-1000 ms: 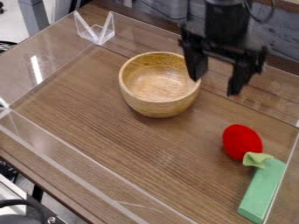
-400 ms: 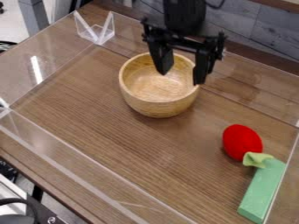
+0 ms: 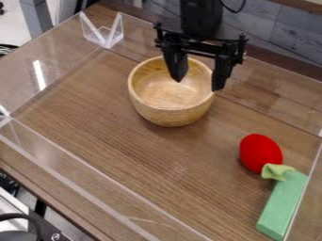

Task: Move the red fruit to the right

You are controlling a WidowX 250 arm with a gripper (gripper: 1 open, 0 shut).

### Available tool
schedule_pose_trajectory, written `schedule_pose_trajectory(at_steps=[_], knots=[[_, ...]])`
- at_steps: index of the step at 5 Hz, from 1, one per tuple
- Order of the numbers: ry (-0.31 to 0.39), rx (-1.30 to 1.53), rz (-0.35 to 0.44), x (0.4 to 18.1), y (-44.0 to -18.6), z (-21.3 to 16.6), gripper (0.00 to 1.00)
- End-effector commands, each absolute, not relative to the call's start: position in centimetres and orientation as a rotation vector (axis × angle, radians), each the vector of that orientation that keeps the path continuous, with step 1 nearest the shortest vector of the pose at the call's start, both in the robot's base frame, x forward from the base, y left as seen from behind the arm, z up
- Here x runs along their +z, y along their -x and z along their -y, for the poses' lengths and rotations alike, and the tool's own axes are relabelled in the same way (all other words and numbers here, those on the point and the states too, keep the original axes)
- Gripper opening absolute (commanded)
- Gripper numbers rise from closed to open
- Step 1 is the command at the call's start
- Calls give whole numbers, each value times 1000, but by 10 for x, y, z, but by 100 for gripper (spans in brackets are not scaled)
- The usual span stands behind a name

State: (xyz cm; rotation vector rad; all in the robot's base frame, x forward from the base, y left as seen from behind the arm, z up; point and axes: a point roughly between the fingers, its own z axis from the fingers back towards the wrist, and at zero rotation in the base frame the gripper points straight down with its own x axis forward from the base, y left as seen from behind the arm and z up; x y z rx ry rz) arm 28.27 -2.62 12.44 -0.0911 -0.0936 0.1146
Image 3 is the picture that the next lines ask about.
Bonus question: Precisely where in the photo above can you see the grey table leg post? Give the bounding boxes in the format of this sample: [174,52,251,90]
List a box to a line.
[19,0,53,39]

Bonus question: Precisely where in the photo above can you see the wooden bowl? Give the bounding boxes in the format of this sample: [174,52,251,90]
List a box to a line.
[127,56,215,127]

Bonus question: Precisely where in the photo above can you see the black clamp bracket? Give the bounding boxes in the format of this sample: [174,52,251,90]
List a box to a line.
[0,209,73,241]

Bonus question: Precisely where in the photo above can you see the red plush strawberry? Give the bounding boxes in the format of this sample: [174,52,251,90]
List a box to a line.
[239,134,294,182]

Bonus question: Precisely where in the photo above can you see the clear acrylic enclosure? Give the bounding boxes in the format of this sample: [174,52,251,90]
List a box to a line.
[0,16,322,241]

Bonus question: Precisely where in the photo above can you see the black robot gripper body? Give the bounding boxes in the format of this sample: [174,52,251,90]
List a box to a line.
[152,20,250,65]

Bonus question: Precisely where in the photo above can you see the green rectangular block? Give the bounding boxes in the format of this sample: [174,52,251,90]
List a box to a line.
[255,170,309,241]

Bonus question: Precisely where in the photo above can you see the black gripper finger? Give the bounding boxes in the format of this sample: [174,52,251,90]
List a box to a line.
[160,39,188,82]
[211,46,235,91]

